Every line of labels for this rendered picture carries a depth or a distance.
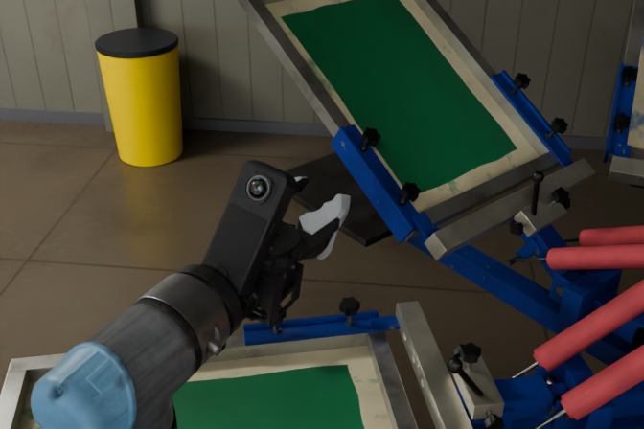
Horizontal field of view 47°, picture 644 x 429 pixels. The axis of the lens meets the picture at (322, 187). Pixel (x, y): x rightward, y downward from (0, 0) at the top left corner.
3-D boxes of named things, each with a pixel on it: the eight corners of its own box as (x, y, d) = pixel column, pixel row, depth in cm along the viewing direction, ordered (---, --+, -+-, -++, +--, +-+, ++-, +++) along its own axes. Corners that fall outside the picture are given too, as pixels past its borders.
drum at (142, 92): (197, 138, 468) (187, 29, 433) (177, 171, 429) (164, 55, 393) (127, 134, 473) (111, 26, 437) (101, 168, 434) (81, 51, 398)
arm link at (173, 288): (129, 282, 59) (210, 327, 56) (167, 254, 62) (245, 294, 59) (131, 348, 63) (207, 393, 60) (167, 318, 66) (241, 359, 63)
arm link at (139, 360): (34, 450, 55) (11, 366, 51) (136, 362, 63) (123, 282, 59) (110, 496, 52) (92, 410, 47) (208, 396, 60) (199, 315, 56)
